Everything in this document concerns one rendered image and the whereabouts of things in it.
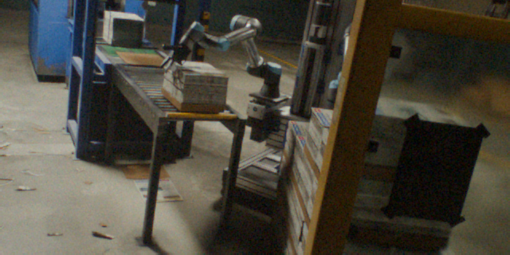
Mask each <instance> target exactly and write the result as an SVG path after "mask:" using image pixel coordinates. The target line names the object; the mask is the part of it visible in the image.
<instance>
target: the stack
mask: <svg viewBox="0 0 510 255"><path fill-rule="evenodd" d="M309 128H310V127H309V124H307V123H302V122H294V121H289V122H288V129H287V133H286V142H285V146H284V149H285V152H286V155H287V156H288V161H289V166H290V164H291V168H292V171H293V174H294V176H295V179H296V183H297V185H298V189H299V192H300V195H301V197H302V200H303V203H304V206H305V208H306V211H307V215H308V218H309V221H311V219H312V216H311V215H312V208H313V204H314V200H315V196H316V190H317V186H318V182H317V180H316V176H315V174H314V172H313V170H312V168H311V166H310V164H309V162H308V160H307V156H306V154H305V153H304V145H305V143H306V141H307V140H306V139H307V134H308V130H309ZM278 181H279V183H278V184H279V187H280V191H281V193H282V197H283V200H284V207H285V210H286V216H287V219H288V225H290V226H289V229H290V232H291V235H292V241H293V244H294V249H295V253H296V255H304V249H305V245H306V241H307V236H308V227H307V225H306V222H305V220H304V215H303V212H302V209H301V207H300V203H299V200H298V197H297V195H296V191H295V188H294V186H293V183H292V178H291V175H290V173H289V169H288V168H287V165H286V162H285V159H284V156H283V157H282V164H281V167H280V177H279V179H278ZM275 203H276V204H275V206H274V208H273V222H274V226H275V232H276V237H277V244H278V247H279V251H280V255H292V249H291V245H290V241H289V238H288V231H287V225H286V221H285V219H284V213H283V210H282V205H281V200H280V196H279V194H278V191H277V196H276V202H275ZM267 244H268V249H269V255H277V249H276V245H275V239H274V234H273V226H272V222H270V225H269V234H268V237H267Z"/></svg>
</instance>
